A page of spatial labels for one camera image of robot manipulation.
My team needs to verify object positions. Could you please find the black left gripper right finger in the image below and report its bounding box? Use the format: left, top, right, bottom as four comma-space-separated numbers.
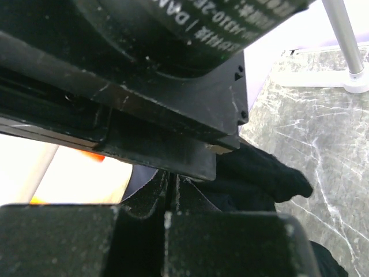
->
164, 174, 319, 276

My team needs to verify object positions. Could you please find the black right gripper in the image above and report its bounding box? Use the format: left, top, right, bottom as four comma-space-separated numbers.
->
1, 1, 310, 180

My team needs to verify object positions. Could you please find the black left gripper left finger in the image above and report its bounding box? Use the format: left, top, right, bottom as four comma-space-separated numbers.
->
1, 171, 169, 276

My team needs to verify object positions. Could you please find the black underwear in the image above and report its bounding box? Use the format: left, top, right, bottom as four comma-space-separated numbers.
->
195, 144, 348, 276

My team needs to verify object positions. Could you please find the navy underwear with cream waistband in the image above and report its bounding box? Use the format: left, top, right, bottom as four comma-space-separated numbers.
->
1, 134, 156, 205

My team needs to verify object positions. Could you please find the orange clothes peg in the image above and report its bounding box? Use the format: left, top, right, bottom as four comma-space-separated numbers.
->
78, 150, 105, 163

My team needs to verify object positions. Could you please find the white and grey clothes rack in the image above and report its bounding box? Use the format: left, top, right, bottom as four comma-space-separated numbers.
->
272, 1, 368, 94

